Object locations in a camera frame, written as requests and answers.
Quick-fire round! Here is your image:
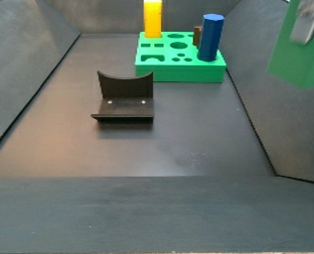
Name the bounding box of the black curved holder stand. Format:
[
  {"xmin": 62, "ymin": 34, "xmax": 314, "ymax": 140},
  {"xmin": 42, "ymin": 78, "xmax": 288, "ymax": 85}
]
[{"xmin": 90, "ymin": 71, "xmax": 154, "ymax": 121}]

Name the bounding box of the green arch block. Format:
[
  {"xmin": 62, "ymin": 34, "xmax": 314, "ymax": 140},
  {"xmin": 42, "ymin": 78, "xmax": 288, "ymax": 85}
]
[{"xmin": 267, "ymin": 0, "xmax": 314, "ymax": 88}]

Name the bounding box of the green shape sorter board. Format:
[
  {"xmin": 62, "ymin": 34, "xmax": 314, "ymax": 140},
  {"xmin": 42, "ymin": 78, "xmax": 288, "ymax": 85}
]
[{"xmin": 134, "ymin": 32, "xmax": 227, "ymax": 83}]

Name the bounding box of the yellow rectangular block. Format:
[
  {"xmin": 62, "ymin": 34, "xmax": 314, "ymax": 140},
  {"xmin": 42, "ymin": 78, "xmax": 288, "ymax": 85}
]
[{"xmin": 144, "ymin": 0, "xmax": 162, "ymax": 38}]

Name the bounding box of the brown star block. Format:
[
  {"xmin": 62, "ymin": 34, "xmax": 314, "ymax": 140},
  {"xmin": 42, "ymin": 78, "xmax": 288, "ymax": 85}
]
[{"xmin": 193, "ymin": 26, "xmax": 202, "ymax": 47}]

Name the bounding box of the blue octagonal prism block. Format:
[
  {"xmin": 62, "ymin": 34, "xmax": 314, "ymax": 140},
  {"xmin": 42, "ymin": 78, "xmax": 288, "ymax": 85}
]
[{"xmin": 198, "ymin": 14, "xmax": 225, "ymax": 62}]

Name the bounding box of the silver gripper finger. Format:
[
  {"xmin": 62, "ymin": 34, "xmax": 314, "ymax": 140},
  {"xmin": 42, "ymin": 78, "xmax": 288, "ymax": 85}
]
[{"xmin": 289, "ymin": 0, "xmax": 314, "ymax": 45}]

